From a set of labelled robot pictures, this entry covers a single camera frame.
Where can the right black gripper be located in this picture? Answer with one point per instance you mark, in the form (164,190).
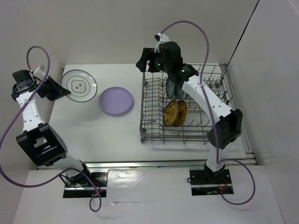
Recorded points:
(147,54)

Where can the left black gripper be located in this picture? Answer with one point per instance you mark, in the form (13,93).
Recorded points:
(58,91)

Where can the white plate with rings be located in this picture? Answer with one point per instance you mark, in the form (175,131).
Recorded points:
(81,85)

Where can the blue patterned plate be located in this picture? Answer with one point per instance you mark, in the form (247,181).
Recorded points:
(170,88)
(179,93)

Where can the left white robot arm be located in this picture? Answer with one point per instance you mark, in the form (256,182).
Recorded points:
(42,144)

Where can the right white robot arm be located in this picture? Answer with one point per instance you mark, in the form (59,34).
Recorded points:
(226,122)

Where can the left yellow patterned plate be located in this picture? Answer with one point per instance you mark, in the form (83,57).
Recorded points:
(170,113)

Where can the yellow patterned plate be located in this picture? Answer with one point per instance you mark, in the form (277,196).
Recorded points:
(170,113)
(182,111)

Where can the right yellow patterned plate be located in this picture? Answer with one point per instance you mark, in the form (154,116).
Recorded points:
(182,111)

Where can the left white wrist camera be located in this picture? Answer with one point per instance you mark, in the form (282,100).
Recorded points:
(40,72)

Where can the grey wire dish rack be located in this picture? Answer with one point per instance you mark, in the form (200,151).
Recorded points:
(195,127)

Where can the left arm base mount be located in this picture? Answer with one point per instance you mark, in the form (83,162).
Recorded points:
(79,187)

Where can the silver aluminium rail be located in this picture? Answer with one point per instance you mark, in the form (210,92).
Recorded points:
(97,166)

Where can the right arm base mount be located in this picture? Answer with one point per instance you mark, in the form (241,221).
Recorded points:
(202,186)

